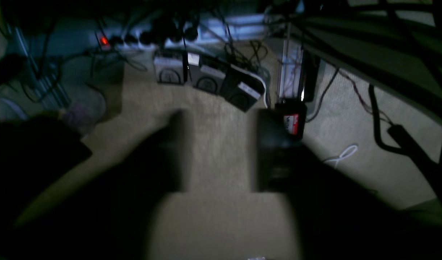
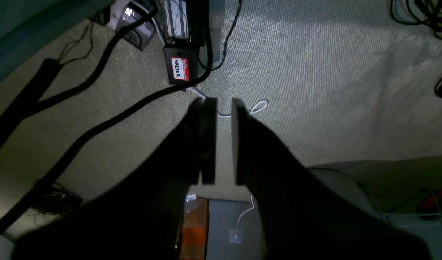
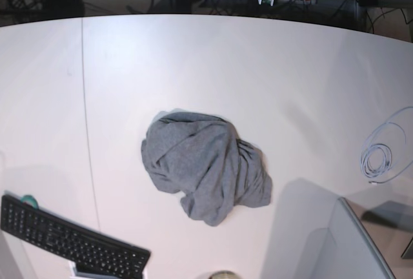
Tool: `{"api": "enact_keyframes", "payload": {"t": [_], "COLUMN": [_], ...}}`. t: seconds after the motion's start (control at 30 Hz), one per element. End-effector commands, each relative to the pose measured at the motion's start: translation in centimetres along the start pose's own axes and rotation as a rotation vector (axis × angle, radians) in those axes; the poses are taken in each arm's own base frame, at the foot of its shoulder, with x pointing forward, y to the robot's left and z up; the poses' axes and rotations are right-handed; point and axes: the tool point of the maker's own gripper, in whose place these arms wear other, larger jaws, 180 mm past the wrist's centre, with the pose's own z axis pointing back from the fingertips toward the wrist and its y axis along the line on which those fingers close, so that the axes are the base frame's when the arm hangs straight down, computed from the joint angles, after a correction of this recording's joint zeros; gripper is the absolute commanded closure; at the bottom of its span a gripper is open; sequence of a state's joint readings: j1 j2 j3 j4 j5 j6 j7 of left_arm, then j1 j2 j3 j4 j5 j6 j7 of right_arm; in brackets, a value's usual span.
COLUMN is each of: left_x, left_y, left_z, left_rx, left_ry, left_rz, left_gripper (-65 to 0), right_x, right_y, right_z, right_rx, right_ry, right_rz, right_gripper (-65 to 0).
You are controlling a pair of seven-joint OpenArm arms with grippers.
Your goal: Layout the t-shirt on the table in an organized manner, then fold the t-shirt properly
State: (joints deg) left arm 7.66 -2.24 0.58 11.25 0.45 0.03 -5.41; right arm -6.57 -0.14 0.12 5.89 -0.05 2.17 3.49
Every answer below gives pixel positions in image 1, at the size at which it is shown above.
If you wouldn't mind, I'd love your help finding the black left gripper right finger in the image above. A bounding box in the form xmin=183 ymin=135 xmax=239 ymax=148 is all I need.
xmin=253 ymin=109 xmax=315 ymax=192

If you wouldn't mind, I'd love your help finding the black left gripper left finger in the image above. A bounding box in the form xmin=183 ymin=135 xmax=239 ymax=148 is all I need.
xmin=127 ymin=110 xmax=187 ymax=192

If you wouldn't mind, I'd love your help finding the black box red label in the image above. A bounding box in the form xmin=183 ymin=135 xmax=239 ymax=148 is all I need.
xmin=275 ymin=98 xmax=307 ymax=140

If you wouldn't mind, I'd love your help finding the grey power adapter box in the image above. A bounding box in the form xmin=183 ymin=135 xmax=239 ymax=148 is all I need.
xmin=153 ymin=52 xmax=186 ymax=85

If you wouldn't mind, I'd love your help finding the middle black power adapter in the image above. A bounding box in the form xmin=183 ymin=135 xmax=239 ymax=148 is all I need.
xmin=187 ymin=52 xmax=228 ymax=95

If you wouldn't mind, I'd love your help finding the white power strip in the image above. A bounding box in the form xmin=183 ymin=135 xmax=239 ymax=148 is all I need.
xmin=95 ymin=29 xmax=199 ymax=51

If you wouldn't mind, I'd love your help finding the white cable on floor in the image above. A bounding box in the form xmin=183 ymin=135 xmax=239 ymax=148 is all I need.
xmin=322 ymin=144 xmax=359 ymax=169

